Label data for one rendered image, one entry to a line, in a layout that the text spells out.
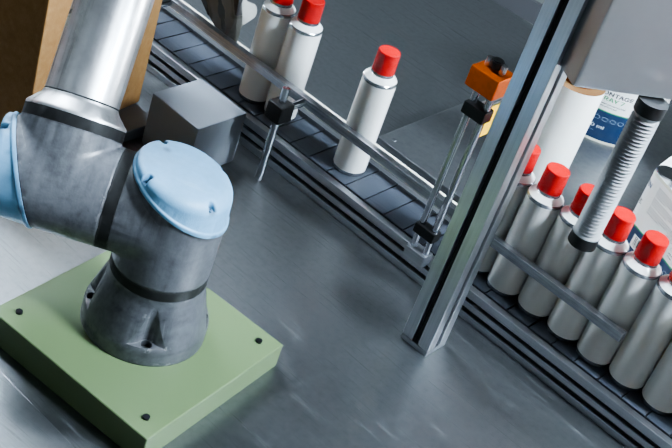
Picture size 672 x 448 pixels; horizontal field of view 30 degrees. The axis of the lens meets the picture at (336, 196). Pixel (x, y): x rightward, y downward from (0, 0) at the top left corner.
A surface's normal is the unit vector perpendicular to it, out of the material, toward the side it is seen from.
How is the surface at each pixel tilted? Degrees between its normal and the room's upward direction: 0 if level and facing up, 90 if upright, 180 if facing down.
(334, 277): 0
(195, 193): 9
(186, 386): 1
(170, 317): 72
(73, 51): 57
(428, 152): 0
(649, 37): 90
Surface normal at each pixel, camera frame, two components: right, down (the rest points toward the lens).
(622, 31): 0.22, 0.62
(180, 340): 0.67, 0.34
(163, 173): 0.42, -0.73
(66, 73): -0.36, -0.16
